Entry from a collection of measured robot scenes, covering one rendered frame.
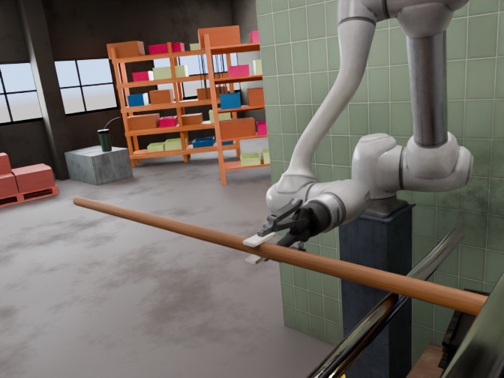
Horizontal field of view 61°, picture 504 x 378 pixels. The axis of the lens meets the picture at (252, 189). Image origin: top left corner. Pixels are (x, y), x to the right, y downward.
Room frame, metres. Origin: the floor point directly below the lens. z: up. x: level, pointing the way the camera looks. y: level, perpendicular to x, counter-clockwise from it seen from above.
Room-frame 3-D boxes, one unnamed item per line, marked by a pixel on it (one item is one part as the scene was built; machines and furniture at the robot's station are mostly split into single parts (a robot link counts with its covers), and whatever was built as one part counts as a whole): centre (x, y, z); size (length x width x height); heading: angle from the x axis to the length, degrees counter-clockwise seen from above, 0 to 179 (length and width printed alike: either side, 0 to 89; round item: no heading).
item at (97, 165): (7.36, 2.53, 0.49); 1.03 x 0.84 x 0.99; 45
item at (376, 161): (1.51, -0.46, 1.17); 0.18 x 0.16 x 0.22; 61
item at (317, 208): (0.92, -0.11, 1.19); 0.09 x 0.07 x 0.08; 136
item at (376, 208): (1.53, -0.44, 1.03); 0.22 x 0.18 x 0.06; 45
